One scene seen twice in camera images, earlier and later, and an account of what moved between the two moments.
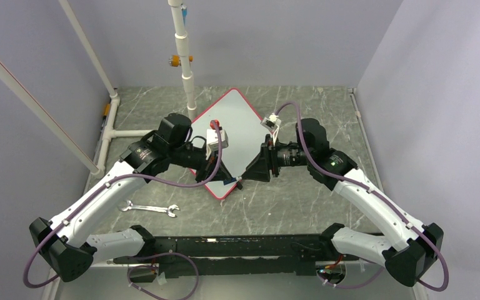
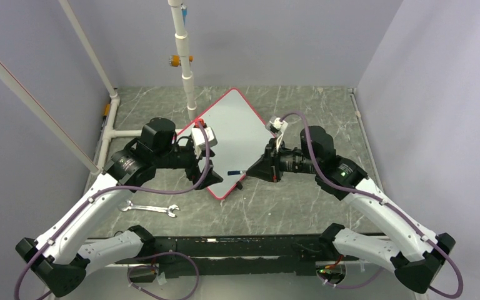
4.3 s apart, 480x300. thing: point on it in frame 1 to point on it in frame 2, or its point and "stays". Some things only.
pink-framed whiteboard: (247, 135) stays
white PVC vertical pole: (181, 39) stays
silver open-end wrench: (168, 209) stays
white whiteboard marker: (232, 180) to (234, 172)
